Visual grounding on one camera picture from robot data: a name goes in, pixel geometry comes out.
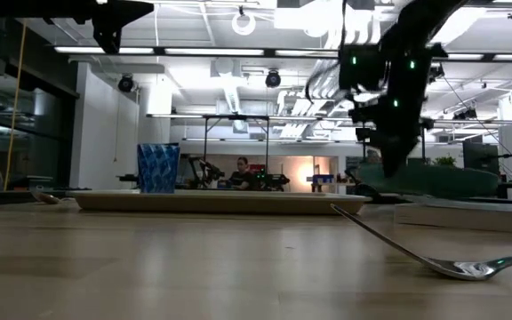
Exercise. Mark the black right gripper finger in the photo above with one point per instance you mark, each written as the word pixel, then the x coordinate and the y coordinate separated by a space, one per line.
pixel 396 160

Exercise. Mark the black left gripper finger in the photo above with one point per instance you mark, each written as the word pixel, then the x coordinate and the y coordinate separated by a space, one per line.
pixel 138 8

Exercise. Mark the teal plate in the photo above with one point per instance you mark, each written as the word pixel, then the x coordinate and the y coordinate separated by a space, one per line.
pixel 434 182

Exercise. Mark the blue translucent cup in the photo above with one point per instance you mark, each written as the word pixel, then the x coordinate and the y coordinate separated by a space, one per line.
pixel 158 169

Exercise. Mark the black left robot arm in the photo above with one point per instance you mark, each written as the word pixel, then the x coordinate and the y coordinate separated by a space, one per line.
pixel 29 9

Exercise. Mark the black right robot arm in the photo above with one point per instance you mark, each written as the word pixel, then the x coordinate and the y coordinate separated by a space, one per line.
pixel 416 35

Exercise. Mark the dark monitor on arm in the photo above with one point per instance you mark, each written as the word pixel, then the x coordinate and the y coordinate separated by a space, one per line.
pixel 480 157

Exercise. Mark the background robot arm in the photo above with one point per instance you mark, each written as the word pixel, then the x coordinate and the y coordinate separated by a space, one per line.
pixel 274 180
pixel 205 171

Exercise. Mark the beige plastic tray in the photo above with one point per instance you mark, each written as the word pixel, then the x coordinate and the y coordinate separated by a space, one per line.
pixel 216 203

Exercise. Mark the person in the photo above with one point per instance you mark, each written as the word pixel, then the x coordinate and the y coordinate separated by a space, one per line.
pixel 240 175
pixel 373 156

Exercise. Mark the green background plant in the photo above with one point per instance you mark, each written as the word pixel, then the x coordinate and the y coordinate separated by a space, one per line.
pixel 445 161

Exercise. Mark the black ceiling spotlight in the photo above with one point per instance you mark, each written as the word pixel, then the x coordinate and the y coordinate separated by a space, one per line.
pixel 125 83
pixel 273 79

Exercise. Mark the black paperback book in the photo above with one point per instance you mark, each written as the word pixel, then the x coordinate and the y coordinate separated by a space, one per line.
pixel 465 218

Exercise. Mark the black metal rig frame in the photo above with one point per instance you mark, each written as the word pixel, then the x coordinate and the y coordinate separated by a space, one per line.
pixel 205 133

